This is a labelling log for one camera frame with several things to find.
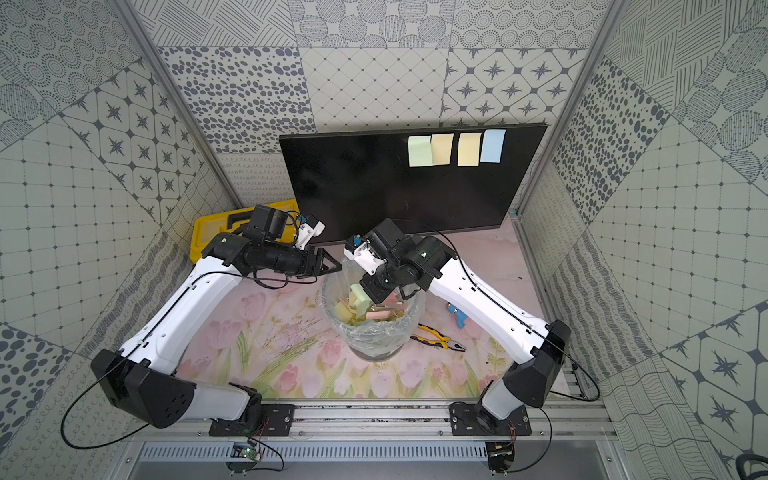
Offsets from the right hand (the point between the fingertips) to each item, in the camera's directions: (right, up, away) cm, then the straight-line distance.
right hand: (371, 288), depth 71 cm
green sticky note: (-3, -3, +3) cm, 5 cm away
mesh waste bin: (+1, -9, -8) cm, 13 cm away
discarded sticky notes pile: (-7, -7, +5) cm, 11 cm away
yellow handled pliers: (+21, -18, +15) cm, 32 cm away
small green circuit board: (-30, -39, -1) cm, 49 cm away
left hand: (-10, +6, +2) cm, 12 cm away
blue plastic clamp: (+26, -13, +20) cm, 35 cm away
